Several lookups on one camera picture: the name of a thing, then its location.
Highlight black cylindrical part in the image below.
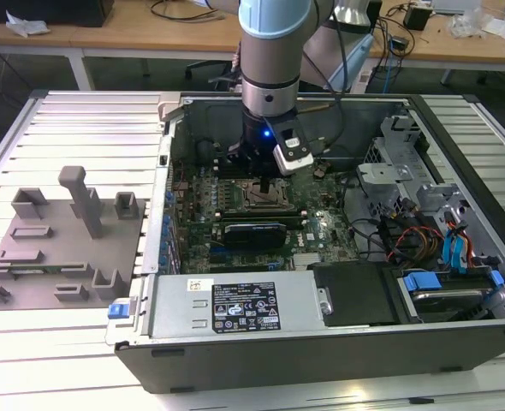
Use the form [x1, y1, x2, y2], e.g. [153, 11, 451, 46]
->
[196, 140, 218, 167]

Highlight black graphics card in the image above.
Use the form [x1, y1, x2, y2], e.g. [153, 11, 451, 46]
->
[223, 219, 288, 250]

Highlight black office chair base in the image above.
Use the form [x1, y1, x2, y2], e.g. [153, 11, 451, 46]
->
[185, 59, 241, 89]

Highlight green motherboard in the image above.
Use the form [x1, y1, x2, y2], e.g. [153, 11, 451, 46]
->
[169, 158, 360, 275]

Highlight silver finned chipset heatsink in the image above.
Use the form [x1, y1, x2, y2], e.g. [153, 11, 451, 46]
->
[292, 253, 323, 271]

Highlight silver metal drive cage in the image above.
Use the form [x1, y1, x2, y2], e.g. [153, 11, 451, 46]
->
[356, 113, 431, 202]

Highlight grey power supply unit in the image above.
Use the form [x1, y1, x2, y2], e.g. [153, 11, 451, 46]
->
[148, 273, 327, 340]

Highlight black plastic cover panel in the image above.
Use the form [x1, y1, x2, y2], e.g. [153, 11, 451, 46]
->
[313, 261, 397, 327]

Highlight tall black speaker box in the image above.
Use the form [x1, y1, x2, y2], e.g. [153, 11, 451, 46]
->
[368, 0, 384, 51]

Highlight light wooden desk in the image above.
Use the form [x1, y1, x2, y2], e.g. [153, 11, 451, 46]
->
[0, 0, 505, 91]

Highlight blue plastic latch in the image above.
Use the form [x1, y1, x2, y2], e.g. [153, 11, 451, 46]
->
[106, 301, 133, 321]

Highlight small black cube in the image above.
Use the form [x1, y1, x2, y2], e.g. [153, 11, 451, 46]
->
[403, 4, 432, 32]

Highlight grey parts rack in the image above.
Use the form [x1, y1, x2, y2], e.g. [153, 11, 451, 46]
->
[0, 164, 146, 312]

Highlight black and silver PC case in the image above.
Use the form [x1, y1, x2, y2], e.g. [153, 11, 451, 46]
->
[105, 92, 505, 395]

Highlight hard disk in blue carrier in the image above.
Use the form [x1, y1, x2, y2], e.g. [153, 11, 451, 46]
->
[400, 265, 505, 325]

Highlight clear plastic bag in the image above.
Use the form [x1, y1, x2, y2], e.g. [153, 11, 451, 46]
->
[445, 6, 487, 39]

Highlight green RAM stick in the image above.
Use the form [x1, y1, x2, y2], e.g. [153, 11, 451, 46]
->
[9, 265, 63, 276]

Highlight large black box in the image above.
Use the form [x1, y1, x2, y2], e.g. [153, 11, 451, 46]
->
[0, 0, 116, 26]

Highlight crumpled white plastic wrap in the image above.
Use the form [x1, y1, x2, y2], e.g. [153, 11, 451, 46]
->
[4, 9, 51, 39]

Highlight white cardboard box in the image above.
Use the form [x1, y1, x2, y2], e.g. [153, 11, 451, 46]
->
[482, 16, 505, 46]

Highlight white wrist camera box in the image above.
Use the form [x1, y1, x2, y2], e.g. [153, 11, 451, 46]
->
[271, 128, 317, 176]

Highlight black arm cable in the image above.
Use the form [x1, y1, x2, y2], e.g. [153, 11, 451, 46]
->
[303, 0, 350, 158]

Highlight red yellow wire bundle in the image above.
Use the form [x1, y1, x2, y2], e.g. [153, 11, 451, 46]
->
[384, 225, 446, 263]

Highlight light blue flat cable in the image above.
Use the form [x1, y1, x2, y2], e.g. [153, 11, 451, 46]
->
[442, 216, 472, 275]

